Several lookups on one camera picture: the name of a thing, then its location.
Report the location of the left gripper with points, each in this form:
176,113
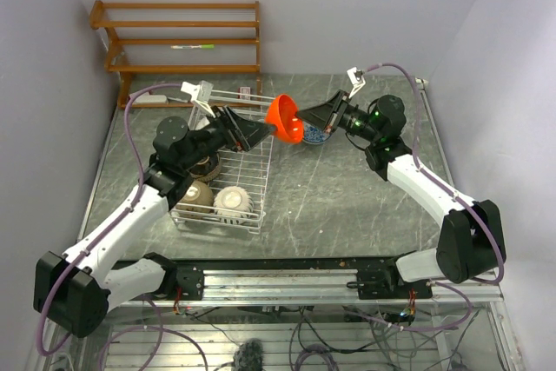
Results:
248,133

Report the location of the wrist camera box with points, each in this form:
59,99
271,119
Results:
199,95
356,77

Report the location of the green white marker pen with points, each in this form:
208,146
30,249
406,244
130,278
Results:
192,47

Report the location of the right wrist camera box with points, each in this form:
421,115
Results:
356,77

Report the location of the white wire dish rack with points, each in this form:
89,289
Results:
247,170

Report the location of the pink handled tool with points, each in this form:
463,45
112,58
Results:
178,100

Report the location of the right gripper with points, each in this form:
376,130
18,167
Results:
325,115

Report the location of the wooden shelf rack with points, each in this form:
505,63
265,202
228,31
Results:
116,61

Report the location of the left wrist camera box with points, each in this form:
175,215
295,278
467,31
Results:
199,95

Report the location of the white bowl with leaf pattern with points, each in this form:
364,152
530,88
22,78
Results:
233,205

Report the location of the black glazed patterned bowl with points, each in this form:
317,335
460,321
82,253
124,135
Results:
208,169

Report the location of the orange bowl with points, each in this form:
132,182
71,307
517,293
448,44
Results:
282,115

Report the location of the white box on shelf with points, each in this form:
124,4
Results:
150,100

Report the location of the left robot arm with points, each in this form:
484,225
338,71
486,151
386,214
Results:
156,193

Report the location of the blue patterned white bowl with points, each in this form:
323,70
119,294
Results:
314,136

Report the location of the red white package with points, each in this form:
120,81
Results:
244,93

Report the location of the beige brown ceramic bowl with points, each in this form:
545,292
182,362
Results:
197,201

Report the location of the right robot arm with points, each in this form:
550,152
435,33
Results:
471,240

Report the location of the aluminium rail frame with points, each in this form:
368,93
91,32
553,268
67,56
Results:
256,281

